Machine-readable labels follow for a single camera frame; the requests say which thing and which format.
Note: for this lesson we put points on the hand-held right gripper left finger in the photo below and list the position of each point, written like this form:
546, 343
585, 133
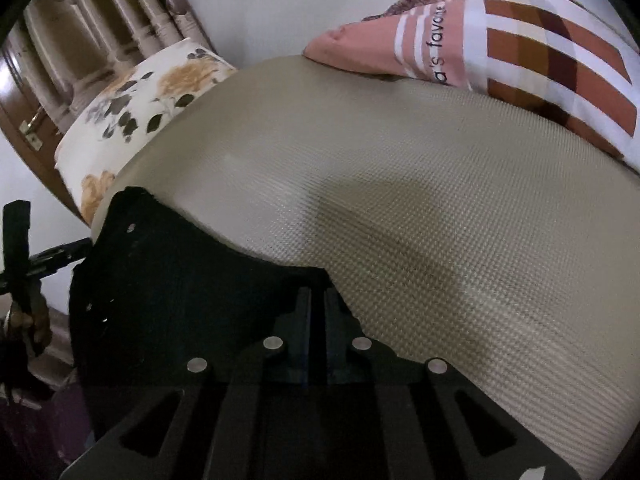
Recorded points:
303, 320

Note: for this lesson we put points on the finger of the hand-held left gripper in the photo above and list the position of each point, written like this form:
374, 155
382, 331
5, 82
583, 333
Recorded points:
50, 266
62, 249

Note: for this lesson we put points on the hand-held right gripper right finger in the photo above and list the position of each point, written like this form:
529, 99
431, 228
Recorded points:
332, 320

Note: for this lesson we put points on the black pants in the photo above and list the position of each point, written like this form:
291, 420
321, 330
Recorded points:
175, 285

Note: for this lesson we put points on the person's left hand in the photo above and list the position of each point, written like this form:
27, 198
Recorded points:
30, 325

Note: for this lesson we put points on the brown wooden door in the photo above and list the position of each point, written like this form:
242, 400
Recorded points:
15, 110

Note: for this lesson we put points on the beige textured bed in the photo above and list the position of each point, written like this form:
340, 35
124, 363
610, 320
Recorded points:
400, 185

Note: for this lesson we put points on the floral print pillow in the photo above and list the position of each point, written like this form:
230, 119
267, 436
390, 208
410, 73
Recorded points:
150, 90

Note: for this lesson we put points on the pink checked pillow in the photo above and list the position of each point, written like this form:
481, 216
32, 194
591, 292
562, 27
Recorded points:
550, 60

